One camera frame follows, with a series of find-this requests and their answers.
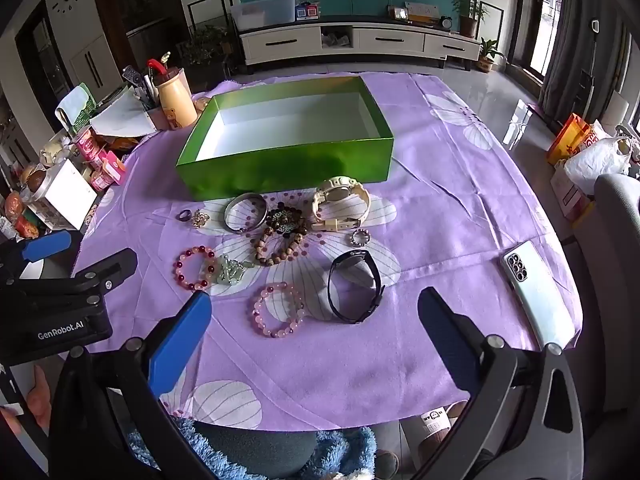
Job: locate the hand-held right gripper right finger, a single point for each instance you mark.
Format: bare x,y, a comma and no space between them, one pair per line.
445,340

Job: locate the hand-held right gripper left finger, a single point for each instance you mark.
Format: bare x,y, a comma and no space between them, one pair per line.
180,345

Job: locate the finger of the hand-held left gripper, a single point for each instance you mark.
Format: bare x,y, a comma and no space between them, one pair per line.
47,246
115,265

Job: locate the green jade pendant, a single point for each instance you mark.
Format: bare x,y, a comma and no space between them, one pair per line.
227,272

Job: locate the gold charm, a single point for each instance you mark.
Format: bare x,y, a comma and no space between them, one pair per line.
201,219

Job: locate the silver bangle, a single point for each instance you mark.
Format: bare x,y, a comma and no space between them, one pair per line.
231,220

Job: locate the black wrist watch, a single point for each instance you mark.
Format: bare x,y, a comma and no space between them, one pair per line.
346,259

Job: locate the cream wrist watch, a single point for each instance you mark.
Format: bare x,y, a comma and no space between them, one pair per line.
340,191

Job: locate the green cardboard box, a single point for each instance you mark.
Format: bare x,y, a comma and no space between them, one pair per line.
280,170

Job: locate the person's left hand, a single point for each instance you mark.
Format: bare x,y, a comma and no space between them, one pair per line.
37,395

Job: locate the white carton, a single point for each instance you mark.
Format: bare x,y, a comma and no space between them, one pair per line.
67,195

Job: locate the pink snack cup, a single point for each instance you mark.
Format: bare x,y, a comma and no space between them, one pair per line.
87,149
112,169

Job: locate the pale green smartphone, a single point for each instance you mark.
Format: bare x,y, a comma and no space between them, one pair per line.
540,300

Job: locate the dark green cloth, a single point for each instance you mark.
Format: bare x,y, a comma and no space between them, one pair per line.
250,452

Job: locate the purple floral tablecloth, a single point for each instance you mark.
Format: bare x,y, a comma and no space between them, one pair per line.
450,210

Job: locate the green and white packet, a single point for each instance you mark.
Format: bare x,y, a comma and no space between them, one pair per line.
75,107

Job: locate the white paper sheet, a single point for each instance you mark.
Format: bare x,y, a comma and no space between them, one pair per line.
120,117

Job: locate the pink pen holder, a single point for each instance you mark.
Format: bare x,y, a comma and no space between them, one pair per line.
157,119

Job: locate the beige bottle with red straw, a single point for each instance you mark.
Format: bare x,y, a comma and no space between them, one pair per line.
175,100

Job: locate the grey remote control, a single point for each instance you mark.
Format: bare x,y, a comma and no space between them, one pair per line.
131,76

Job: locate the grey chair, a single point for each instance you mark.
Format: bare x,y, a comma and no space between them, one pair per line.
615,240

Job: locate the dark leafy potted plant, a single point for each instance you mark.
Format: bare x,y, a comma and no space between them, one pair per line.
205,52

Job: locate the white plastic bag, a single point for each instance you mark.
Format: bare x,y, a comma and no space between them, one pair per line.
597,160

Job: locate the orange shopping bag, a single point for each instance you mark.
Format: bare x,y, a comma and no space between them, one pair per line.
570,137

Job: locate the small potted plant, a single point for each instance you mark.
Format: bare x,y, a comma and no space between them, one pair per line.
487,57

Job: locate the clear plastic storage box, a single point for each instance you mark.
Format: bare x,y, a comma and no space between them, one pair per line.
265,12

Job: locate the white television cabinet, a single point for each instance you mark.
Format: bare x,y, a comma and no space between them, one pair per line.
390,40

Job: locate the white stick vacuum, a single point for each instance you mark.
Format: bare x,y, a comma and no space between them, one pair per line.
589,70

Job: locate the small alarm clock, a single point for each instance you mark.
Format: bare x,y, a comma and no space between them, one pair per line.
446,22

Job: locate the tall potted plant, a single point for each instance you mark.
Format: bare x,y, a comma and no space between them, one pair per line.
469,17

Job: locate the white desk calendar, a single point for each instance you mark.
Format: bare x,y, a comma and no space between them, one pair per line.
424,12

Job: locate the grey curtain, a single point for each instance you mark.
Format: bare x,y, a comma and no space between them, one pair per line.
575,35

